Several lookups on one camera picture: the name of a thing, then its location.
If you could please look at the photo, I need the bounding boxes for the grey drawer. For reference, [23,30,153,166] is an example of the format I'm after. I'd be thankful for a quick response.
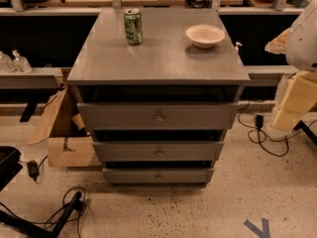
[102,169,214,183]
[78,103,238,130]
[93,142,223,162]

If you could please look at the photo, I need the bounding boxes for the white paper bowl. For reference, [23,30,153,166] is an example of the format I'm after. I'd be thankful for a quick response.
[185,25,225,49]

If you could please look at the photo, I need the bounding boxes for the brown cardboard box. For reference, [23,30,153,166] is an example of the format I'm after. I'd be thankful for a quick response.
[28,89,101,168]

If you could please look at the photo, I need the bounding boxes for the grey bottom drawer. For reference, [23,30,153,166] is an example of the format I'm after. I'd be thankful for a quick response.
[102,169,214,183]

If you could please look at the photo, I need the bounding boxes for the clear sanitizer bottle left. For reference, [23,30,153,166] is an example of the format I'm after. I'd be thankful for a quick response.
[0,52,16,72]

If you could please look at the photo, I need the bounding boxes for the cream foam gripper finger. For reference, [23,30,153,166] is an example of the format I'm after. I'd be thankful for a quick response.
[271,70,317,132]

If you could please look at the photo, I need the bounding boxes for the clear sanitizer bottle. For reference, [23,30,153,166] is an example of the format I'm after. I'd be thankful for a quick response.
[12,50,33,73]
[0,52,16,72]

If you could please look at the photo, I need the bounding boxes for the black bin at left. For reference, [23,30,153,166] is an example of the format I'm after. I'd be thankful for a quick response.
[0,146,23,190]

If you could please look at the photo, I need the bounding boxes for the black power adapter right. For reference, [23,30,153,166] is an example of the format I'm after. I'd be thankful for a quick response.
[255,115,264,129]

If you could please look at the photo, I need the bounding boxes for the green soda can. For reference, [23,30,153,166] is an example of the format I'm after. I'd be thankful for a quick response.
[124,8,143,45]

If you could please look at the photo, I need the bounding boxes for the grey wooden drawer cabinet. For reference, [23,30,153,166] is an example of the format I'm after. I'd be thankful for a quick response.
[66,7,251,187]

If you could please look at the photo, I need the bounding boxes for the black power adapter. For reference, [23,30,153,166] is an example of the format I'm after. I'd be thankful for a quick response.
[27,160,39,180]
[255,115,264,129]

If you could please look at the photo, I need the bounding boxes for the grey shelf rail left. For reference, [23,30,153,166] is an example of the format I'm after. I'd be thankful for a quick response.
[0,67,63,89]

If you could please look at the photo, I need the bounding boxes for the small white pump bottle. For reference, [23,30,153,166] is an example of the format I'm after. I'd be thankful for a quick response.
[235,42,243,54]

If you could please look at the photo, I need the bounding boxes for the clear sanitizer bottle right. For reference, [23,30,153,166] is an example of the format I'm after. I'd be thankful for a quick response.
[12,50,33,73]

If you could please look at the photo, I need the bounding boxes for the black cable floor left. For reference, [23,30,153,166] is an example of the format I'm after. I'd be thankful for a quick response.
[0,185,87,238]

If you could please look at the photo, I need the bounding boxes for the grey top drawer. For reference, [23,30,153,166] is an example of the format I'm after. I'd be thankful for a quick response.
[78,103,238,130]

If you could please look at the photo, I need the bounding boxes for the black power adapter left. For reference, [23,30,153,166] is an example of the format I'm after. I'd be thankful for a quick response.
[27,160,39,180]

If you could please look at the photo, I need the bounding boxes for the black metal stand base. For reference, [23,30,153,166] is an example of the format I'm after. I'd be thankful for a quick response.
[0,190,83,238]

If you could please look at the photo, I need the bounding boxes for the grey middle drawer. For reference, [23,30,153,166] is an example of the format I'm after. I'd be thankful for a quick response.
[93,142,223,162]

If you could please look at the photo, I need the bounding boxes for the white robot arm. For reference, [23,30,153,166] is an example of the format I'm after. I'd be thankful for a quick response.
[264,0,317,136]

